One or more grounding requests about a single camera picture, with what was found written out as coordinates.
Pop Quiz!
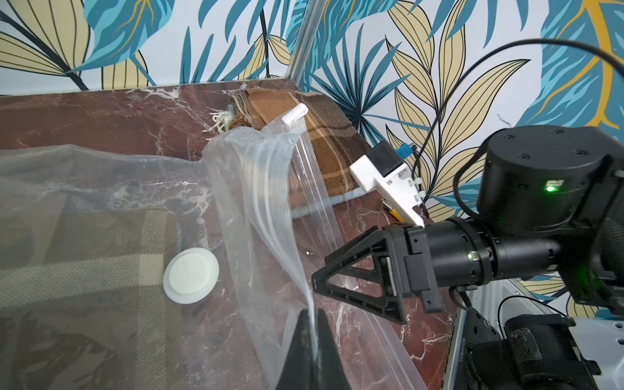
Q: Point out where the olive tan plaid blanket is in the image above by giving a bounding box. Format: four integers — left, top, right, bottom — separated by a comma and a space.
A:
1, 209, 185, 389

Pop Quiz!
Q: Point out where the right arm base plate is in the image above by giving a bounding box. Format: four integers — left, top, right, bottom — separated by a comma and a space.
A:
450, 309, 602, 389

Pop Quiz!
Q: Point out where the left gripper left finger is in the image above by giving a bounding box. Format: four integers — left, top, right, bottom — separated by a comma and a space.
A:
276, 310, 313, 390

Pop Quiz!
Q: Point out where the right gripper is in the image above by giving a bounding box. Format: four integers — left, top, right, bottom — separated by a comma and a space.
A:
312, 224, 442, 325

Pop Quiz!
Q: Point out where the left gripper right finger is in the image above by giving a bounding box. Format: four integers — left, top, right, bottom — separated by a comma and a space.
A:
318, 328, 351, 390

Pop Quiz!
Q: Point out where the right aluminium corner post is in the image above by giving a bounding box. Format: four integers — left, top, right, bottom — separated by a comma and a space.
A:
287, 1, 328, 86

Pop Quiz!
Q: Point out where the dark brown plaid blanket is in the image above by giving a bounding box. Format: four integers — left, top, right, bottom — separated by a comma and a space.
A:
230, 89, 371, 198

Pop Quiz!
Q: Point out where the light plaid blanket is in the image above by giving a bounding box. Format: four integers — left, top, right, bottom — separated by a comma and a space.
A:
291, 188, 367, 219

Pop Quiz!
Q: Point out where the yellow utility knife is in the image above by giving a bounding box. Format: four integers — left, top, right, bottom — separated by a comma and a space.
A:
388, 209, 404, 223

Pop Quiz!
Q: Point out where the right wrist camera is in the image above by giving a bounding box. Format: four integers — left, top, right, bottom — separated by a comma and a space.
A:
349, 141, 425, 228

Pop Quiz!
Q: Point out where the white bag zipper slider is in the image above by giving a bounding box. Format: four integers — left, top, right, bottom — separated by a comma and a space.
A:
282, 103, 309, 125

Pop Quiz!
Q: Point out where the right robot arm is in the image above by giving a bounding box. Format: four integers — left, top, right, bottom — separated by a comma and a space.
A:
312, 125, 623, 324

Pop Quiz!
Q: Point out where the clear plastic vacuum bag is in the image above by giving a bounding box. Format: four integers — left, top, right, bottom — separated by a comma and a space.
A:
1, 120, 424, 389

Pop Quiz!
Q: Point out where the white vacuum valve cap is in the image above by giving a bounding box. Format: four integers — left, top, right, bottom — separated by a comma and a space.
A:
162, 248, 219, 305

